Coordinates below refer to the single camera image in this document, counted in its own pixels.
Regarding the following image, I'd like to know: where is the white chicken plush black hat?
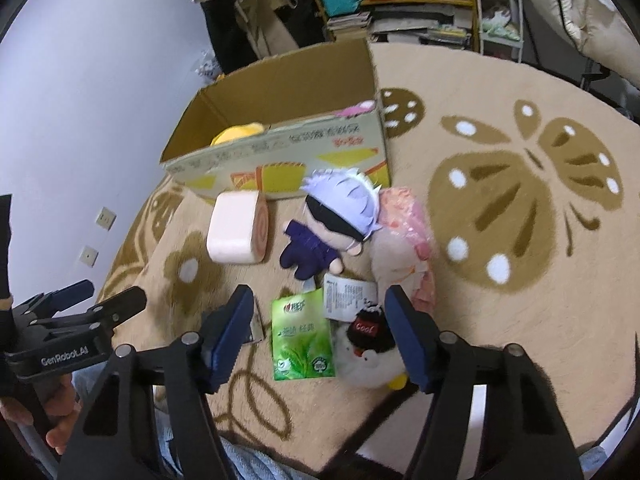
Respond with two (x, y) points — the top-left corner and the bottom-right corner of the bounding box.
(332, 300), (409, 392)

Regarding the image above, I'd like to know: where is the black hanging garment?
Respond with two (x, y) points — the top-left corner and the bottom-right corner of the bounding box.
(200, 0), (263, 75)

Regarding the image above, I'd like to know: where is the person's left hand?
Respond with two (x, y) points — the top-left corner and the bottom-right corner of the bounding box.
(0, 374), (82, 455)

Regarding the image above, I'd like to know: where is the white-haired doll plush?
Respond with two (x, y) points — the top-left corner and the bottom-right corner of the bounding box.
(279, 167), (385, 280)

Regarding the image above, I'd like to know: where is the stack of books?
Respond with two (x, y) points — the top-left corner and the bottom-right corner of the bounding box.
(326, 11), (374, 42)

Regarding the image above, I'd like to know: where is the white trolley cart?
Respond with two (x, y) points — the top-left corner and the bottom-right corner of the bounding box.
(472, 0), (527, 64)

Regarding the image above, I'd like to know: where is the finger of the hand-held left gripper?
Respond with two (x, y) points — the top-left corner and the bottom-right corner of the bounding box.
(35, 287), (149, 332)
(12, 279), (96, 317)

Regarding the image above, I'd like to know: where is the green tissue packet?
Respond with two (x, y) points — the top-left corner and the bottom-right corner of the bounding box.
(270, 287), (336, 382)

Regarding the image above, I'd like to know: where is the pile of magazines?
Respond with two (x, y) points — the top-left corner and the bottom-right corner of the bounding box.
(370, 7), (474, 51)

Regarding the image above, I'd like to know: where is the white paper tag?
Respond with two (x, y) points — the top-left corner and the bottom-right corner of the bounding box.
(322, 272), (377, 322)

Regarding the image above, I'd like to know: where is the chair with white quilt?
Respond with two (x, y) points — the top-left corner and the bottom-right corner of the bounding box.
(516, 0), (640, 111)

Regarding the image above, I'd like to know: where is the beige hanging garment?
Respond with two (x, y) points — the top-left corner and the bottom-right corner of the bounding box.
(234, 0), (327, 59)

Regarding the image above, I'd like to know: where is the person's leg in jeans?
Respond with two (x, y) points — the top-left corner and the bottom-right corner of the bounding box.
(72, 365), (361, 480)

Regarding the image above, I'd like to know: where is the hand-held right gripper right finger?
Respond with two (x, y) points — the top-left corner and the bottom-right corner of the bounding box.
(384, 284), (586, 480)

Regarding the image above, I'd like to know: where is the plastic wrapped bouquet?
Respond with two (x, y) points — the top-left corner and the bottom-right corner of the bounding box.
(192, 50), (222, 82)

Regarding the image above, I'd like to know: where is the pale green cloth bundle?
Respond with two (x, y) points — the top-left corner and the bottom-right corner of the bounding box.
(482, 7), (521, 42)

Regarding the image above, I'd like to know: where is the wooden shelf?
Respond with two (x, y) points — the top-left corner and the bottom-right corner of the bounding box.
(320, 0), (482, 54)

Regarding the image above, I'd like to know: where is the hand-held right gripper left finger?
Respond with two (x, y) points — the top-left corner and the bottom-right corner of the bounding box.
(55, 284), (256, 480)

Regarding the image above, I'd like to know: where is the printed cardboard box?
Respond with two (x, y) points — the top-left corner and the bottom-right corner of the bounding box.
(159, 37), (393, 204)

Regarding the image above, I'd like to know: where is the yellow plush toy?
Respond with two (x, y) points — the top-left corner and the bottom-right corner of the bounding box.
(210, 121), (266, 147)

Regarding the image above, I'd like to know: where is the pink swiss roll plush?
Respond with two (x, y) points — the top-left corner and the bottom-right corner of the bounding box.
(206, 190), (271, 266)

